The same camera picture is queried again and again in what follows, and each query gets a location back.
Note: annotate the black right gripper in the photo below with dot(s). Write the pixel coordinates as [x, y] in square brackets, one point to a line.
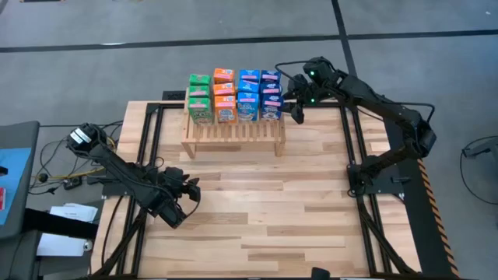
[299, 91]

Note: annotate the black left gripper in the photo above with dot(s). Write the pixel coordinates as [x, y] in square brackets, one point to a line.
[175, 183]

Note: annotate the Frosted Flakes cereal box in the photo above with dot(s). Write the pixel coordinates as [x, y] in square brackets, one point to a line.
[271, 88]
[271, 75]
[271, 107]

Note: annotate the Rice Krispies cereal box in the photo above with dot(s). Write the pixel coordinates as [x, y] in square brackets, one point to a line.
[249, 74]
[248, 86]
[247, 106]

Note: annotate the Frosted Mini Wheats cereal box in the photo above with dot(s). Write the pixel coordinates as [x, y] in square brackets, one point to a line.
[224, 75]
[224, 89]
[225, 109]

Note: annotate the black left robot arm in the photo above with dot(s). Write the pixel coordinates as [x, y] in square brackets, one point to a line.
[124, 175]

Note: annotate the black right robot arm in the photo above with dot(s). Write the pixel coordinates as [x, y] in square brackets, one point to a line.
[389, 113]

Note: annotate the wooden slatted shelf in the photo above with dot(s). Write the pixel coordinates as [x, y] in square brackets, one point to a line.
[233, 134]

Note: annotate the black power strip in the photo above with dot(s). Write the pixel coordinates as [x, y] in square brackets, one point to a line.
[174, 95]

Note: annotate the small white round object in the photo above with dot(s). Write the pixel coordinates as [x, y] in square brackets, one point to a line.
[88, 245]

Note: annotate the black power adapter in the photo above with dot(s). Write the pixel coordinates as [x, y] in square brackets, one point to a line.
[72, 183]

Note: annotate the white paper sheet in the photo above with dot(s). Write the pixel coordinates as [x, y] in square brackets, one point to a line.
[74, 212]
[58, 245]

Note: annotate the black cart base bar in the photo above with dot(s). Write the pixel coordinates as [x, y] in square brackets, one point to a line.
[58, 227]

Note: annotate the black round plug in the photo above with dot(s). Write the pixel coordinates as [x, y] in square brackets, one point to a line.
[43, 178]

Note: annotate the small black device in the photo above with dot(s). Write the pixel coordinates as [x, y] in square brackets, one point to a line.
[320, 273]

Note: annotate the blue sheet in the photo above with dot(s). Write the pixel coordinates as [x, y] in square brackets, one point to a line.
[13, 175]

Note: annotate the grey cart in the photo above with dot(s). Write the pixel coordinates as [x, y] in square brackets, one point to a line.
[19, 136]

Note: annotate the red card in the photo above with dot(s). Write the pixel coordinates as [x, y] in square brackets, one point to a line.
[2, 198]

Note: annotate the grey stand base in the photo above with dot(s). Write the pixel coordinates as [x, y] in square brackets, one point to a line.
[484, 148]

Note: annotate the black metal table frame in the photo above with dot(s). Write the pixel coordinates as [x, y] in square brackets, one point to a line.
[345, 128]

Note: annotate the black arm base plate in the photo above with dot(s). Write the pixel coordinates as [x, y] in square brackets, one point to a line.
[389, 186]
[111, 190]

